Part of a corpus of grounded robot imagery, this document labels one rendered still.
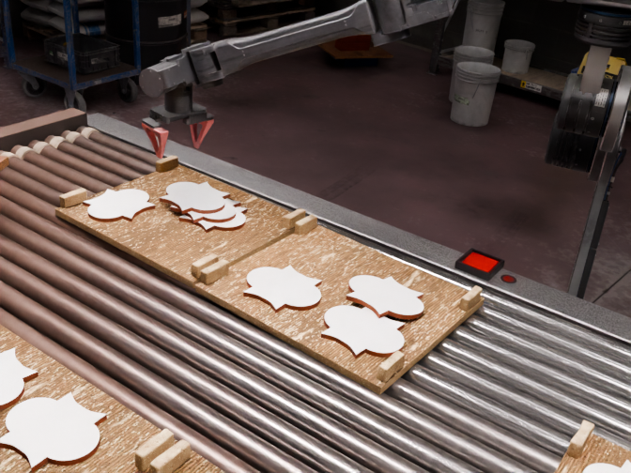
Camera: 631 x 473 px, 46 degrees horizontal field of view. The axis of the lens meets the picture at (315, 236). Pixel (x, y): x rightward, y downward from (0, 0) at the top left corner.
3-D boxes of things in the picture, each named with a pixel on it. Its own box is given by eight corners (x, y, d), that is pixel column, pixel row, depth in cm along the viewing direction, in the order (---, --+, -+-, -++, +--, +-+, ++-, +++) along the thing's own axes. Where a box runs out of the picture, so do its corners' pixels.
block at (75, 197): (82, 198, 161) (81, 187, 160) (87, 201, 160) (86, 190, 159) (59, 206, 157) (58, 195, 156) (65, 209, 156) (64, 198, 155)
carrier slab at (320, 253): (313, 229, 161) (314, 222, 160) (483, 304, 140) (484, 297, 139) (194, 292, 136) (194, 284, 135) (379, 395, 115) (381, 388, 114)
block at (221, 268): (223, 270, 140) (223, 257, 139) (230, 274, 139) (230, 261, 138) (199, 282, 136) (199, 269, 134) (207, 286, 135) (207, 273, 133)
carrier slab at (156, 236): (176, 169, 182) (176, 162, 181) (309, 225, 162) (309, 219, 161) (54, 215, 157) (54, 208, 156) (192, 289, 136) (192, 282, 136)
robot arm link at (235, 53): (412, 33, 138) (398, -26, 134) (408, 38, 133) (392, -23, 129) (209, 88, 152) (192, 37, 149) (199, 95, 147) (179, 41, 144)
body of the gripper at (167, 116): (207, 116, 157) (207, 83, 153) (167, 127, 150) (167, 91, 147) (188, 107, 161) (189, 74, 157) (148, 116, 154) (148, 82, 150)
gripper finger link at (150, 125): (188, 158, 157) (189, 115, 153) (160, 165, 153) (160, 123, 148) (169, 147, 161) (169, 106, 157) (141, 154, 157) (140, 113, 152)
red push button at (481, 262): (471, 256, 156) (472, 251, 156) (498, 267, 153) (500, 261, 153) (459, 267, 152) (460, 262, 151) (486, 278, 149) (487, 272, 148)
